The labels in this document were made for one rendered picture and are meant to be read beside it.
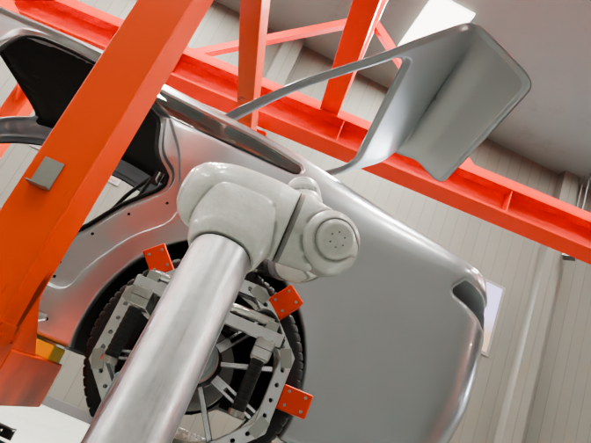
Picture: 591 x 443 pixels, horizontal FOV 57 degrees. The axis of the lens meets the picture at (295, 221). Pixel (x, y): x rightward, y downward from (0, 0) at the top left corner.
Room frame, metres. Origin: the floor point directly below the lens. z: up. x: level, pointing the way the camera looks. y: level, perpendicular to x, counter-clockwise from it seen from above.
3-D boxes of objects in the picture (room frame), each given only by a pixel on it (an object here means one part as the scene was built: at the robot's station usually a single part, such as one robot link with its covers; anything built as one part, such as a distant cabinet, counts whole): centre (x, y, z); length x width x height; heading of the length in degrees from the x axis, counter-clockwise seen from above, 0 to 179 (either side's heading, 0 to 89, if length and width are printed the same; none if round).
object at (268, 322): (1.54, 0.02, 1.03); 0.19 x 0.18 x 0.11; 179
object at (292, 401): (1.67, -0.20, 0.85); 0.09 x 0.08 x 0.07; 89
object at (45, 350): (2.07, 0.66, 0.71); 0.14 x 0.14 x 0.05; 89
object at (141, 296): (1.47, 0.29, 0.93); 0.09 x 0.05 x 0.05; 179
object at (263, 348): (1.46, -0.05, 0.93); 0.09 x 0.05 x 0.05; 179
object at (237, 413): (1.43, -0.05, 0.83); 0.04 x 0.04 x 0.16
